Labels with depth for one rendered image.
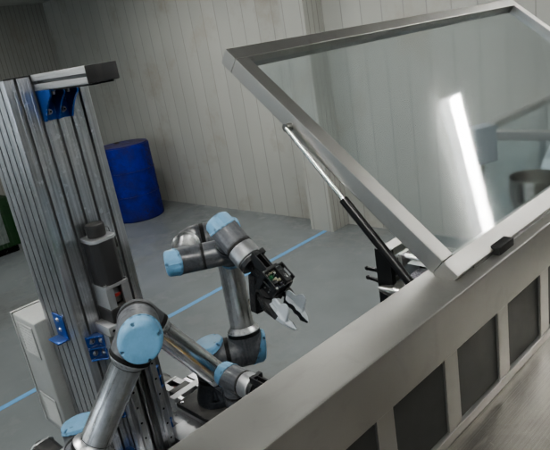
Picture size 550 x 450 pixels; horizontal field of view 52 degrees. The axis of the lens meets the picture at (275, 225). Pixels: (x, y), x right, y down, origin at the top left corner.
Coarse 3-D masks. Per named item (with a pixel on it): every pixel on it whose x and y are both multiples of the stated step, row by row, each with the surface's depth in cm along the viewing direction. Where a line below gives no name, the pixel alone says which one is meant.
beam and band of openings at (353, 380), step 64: (512, 256) 87; (384, 320) 73; (448, 320) 75; (512, 320) 91; (320, 384) 62; (384, 384) 67; (448, 384) 78; (192, 448) 56; (256, 448) 54; (320, 448) 60; (384, 448) 69
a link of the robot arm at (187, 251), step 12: (192, 228) 193; (180, 240) 174; (192, 240) 177; (168, 252) 155; (180, 252) 155; (192, 252) 155; (168, 264) 153; (180, 264) 154; (192, 264) 154; (204, 264) 155
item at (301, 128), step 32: (512, 0) 167; (320, 32) 115; (352, 32) 120; (384, 32) 126; (224, 64) 101; (256, 96) 98; (288, 96) 96; (288, 128) 93; (320, 128) 93; (320, 160) 92; (352, 160) 90; (352, 192) 89; (384, 192) 87; (544, 192) 102; (384, 224) 87; (416, 224) 85; (512, 224) 93; (384, 256) 86; (416, 256) 84; (448, 256) 82; (480, 256) 85
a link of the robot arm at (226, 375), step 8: (216, 368) 166; (224, 368) 164; (232, 368) 163; (240, 368) 163; (216, 376) 165; (224, 376) 163; (232, 376) 161; (224, 384) 163; (232, 384) 160; (224, 392) 164; (232, 392) 162
